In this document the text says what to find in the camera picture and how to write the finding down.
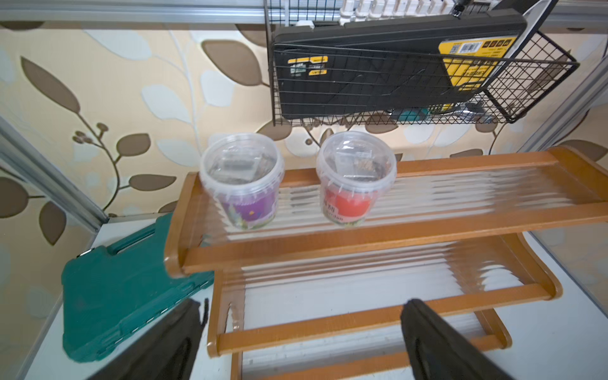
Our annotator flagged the aluminium frame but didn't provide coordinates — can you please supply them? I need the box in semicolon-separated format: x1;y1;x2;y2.
1;1;607;240

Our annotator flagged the black wire basket back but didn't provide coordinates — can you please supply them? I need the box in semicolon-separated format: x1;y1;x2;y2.
264;1;579;127

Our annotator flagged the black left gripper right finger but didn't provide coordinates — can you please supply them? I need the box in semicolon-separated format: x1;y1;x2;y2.
401;299;511;380

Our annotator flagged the black saw handle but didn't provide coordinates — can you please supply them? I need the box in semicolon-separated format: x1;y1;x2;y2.
487;0;558;83

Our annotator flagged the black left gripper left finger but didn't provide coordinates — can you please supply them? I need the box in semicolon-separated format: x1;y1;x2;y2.
90;299;209;380

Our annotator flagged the black yellow tool case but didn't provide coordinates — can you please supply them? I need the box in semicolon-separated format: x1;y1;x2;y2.
272;9;527;120

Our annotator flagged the red label seed cup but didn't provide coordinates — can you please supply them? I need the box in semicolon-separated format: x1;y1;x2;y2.
316;131;397;226

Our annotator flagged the purple label seed cup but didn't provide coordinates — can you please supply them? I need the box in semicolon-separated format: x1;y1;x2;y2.
199;133;285;231

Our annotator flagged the green plastic tool case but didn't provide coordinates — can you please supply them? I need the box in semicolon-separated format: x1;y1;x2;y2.
61;215;214;363

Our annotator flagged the wooden three-tier shelf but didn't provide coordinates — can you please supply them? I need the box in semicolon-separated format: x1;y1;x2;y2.
165;147;607;379

